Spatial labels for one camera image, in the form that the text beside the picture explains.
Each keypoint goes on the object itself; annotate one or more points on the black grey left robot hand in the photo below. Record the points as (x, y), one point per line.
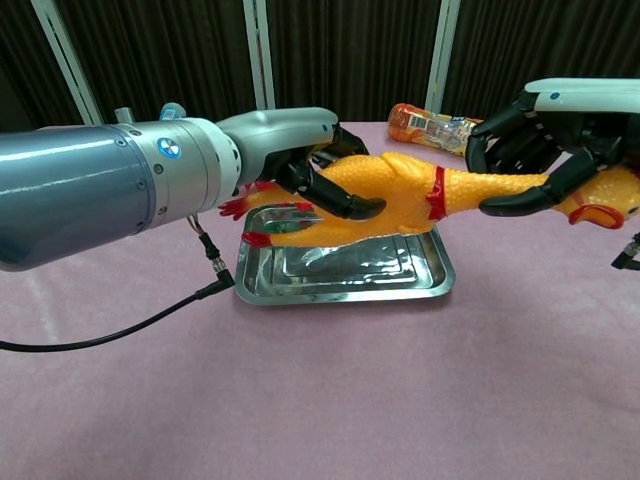
(280, 130)

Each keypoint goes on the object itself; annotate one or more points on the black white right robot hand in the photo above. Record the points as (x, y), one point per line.
(585, 95)

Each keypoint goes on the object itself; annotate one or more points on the yellow rubber chicken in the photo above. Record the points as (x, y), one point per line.
(395, 190)

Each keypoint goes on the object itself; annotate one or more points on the grey silver left robot arm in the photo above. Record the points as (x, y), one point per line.
(90, 190)

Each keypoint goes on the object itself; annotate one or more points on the stainless steel rectangular tray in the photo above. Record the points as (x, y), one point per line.
(350, 285)

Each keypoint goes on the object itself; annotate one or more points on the dark ribbed curtain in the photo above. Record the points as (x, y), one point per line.
(350, 50)

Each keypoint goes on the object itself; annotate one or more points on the clear plastic bottle yellow cap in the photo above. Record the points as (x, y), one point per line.
(425, 127)

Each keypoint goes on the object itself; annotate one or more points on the pink tablecloth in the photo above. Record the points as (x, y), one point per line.
(350, 390)

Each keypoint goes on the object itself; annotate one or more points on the white slanted frame post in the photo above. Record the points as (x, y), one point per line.
(67, 60)

